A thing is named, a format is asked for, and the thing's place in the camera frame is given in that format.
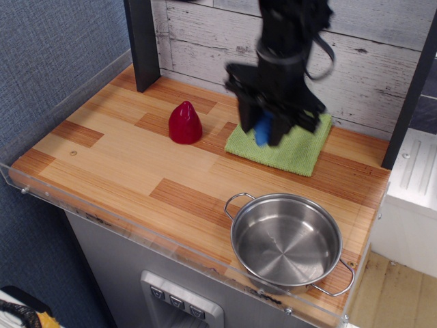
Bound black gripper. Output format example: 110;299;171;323
225;53;326;146

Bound blue handled metal spoon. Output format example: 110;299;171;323
253;111;272;147

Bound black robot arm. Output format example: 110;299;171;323
225;1;335;146

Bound green folded cloth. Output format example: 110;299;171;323
225;114;332;177

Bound red strawberry shaped toy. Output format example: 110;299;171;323
168;101;203;144

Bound stainless steel pot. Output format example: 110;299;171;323
224;193;355;297

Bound clear acrylic table guard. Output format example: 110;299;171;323
1;46;389;327

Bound white ribbed side unit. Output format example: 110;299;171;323
369;128;436;277

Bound grey cabinet with dispenser panel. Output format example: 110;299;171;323
64;210;320;328

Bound yellow black object corner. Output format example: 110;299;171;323
1;286;62;328

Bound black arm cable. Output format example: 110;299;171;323
303;30;337;81

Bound dark left vertical post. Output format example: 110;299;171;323
124;0;160;92

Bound dark vertical post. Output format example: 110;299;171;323
381;12;436;169
124;0;160;92

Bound dark right vertical post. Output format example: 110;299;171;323
381;12;436;169

